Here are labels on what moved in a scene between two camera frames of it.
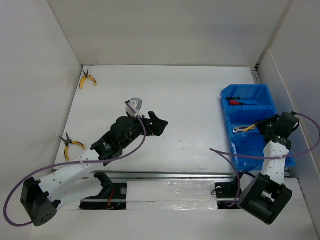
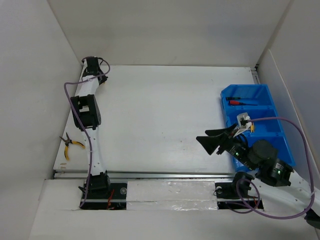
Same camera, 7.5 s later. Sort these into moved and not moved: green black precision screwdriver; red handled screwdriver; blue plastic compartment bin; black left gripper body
Moved: black left gripper body
Not moved: green black precision screwdriver; red handled screwdriver; blue plastic compartment bin
